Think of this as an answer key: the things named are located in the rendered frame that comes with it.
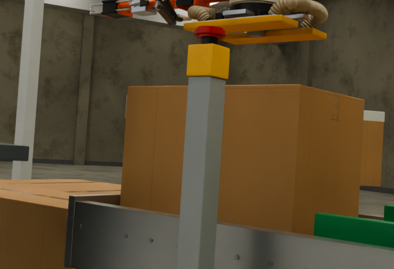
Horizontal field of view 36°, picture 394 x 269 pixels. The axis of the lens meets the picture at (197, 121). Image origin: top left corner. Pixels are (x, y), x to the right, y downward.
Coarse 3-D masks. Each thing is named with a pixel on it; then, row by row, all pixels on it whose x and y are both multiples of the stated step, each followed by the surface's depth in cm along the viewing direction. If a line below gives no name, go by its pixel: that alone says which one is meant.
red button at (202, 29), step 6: (198, 30) 132; (204, 30) 131; (210, 30) 131; (216, 30) 131; (222, 30) 132; (198, 36) 134; (204, 36) 133; (210, 36) 133; (216, 36) 132; (222, 36) 134; (204, 42) 133; (210, 42) 133; (216, 42) 133
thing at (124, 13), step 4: (120, 0) 220; (120, 12) 220; (124, 12) 221; (128, 12) 223; (108, 16) 226; (112, 16) 226; (116, 16) 225; (120, 16) 225; (124, 16) 224; (128, 16) 224; (132, 16) 225
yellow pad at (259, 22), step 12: (264, 12) 176; (192, 24) 184; (204, 24) 181; (216, 24) 179; (228, 24) 176; (240, 24) 174; (252, 24) 172; (264, 24) 171; (276, 24) 170; (288, 24) 170
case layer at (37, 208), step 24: (0, 192) 242; (24, 192) 248; (48, 192) 256; (72, 192) 262; (96, 192) 269; (120, 192) 277; (0, 216) 224; (24, 216) 216; (48, 216) 208; (0, 240) 223; (24, 240) 215; (48, 240) 207; (0, 264) 222; (24, 264) 214; (48, 264) 207
